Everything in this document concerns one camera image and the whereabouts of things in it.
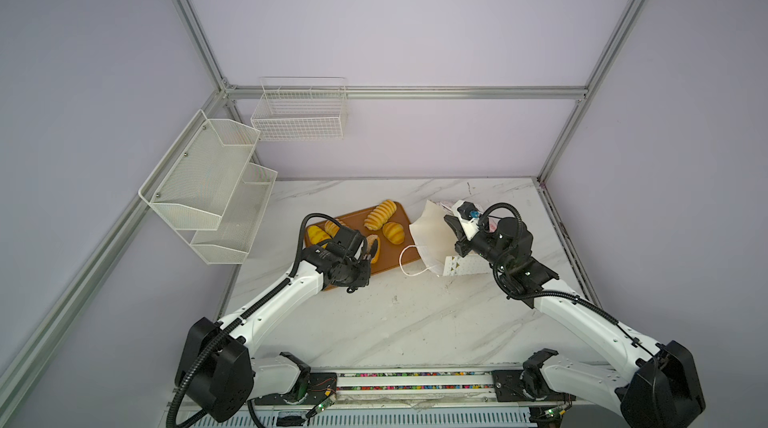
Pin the white mesh lower shelf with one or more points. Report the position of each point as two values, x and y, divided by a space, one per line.
232 242

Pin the sesame topped fake bread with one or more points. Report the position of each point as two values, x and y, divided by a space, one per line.
374 248

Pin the ridged long fake bread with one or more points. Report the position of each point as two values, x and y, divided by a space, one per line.
380 215

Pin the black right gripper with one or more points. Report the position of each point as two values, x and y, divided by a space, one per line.
461 247

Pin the cartoon animal paper bag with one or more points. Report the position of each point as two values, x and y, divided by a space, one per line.
434 242

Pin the white mesh upper shelf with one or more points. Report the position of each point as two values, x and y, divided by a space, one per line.
191 188

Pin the white wire basket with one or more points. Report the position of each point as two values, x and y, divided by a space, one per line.
293 109

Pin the white mesh shelf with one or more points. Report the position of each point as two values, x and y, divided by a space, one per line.
232 242
191 188

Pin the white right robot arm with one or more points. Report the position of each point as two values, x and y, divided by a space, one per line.
647 383

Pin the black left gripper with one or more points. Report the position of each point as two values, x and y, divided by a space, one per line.
362 278

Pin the aluminium frame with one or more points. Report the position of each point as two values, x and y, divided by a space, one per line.
35 356

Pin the brown plastic tray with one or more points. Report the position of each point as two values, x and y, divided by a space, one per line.
391 256

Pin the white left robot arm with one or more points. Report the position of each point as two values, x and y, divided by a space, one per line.
219 370

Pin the yellow fake bread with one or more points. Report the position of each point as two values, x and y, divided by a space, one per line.
333 227
317 236
394 232

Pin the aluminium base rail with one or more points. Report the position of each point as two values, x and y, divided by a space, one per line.
443 397

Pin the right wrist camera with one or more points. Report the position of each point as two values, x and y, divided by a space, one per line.
467 219

